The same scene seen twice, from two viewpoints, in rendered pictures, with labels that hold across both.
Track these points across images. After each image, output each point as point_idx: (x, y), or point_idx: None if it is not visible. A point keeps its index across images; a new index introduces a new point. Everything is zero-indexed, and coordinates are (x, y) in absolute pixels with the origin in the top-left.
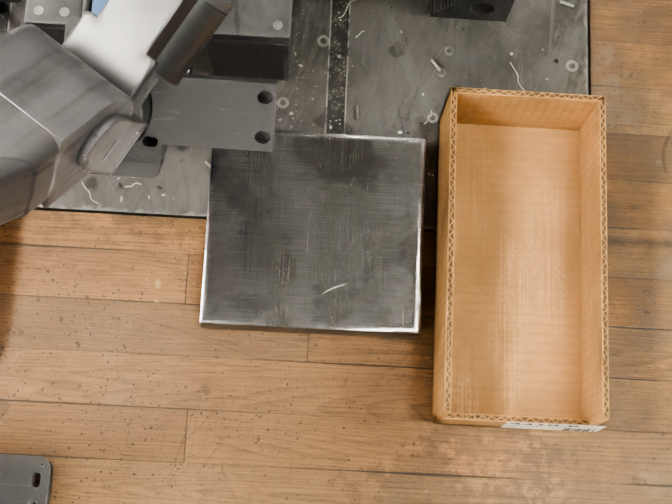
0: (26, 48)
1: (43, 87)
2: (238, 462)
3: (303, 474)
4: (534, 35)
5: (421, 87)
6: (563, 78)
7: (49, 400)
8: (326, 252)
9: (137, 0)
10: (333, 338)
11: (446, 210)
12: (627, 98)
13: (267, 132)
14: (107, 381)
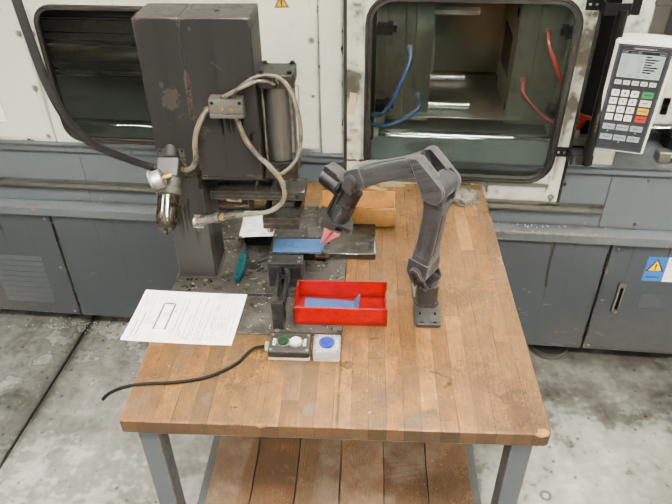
0: (351, 168)
1: (360, 164)
2: (408, 253)
3: (409, 244)
4: None
5: (311, 228)
6: (309, 209)
7: (396, 282)
8: (356, 236)
9: (335, 169)
10: (376, 240)
11: None
12: (314, 201)
13: None
14: (390, 273)
